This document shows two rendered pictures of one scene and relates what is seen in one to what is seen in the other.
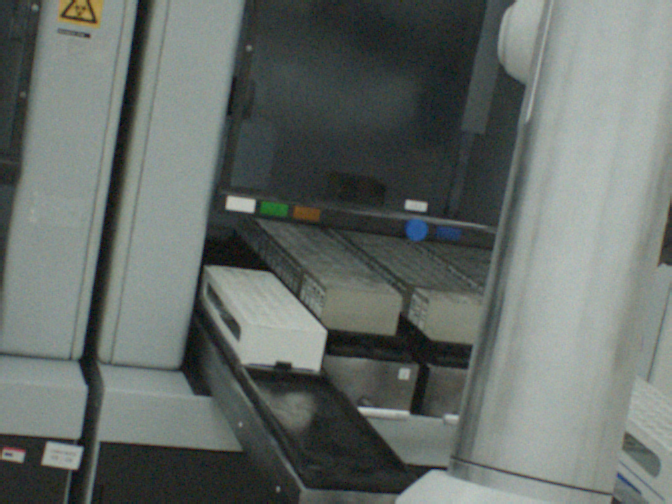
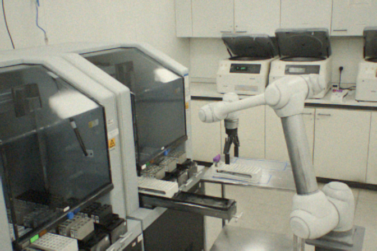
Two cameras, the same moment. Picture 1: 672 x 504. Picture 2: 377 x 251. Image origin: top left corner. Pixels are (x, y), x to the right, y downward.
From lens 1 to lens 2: 1.64 m
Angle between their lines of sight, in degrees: 44
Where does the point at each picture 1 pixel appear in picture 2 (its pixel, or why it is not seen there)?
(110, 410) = (144, 222)
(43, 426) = (136, 234)
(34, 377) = (130, 226)
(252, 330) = (170, 190)
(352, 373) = not seen: hidden behind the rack
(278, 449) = (210, 208)
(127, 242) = (128, 187)
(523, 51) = (210, 119)
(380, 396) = not seen: hidden behind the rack
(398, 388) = not seen: hidden behind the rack
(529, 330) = (308, 174)
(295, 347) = (175, 189)
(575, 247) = (309, 162)
